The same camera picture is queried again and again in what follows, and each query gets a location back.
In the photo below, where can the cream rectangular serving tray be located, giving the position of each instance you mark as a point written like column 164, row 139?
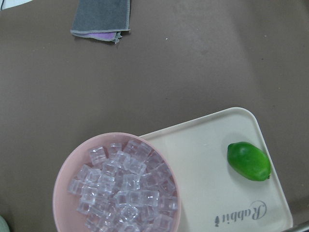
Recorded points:
column 214, row 197

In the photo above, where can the grey folded cloth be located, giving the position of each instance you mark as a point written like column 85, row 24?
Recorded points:
column 102, row 20

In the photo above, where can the green lime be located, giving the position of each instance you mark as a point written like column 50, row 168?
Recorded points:
column 249, row 161

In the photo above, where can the metal ice scoop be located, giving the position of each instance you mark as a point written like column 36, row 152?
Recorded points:
column 303, row 227

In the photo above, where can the mint green bowl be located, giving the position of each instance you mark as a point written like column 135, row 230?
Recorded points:
column 3, row 225

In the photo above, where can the pink bowl of ice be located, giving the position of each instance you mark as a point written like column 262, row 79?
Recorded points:
column 116, row 182

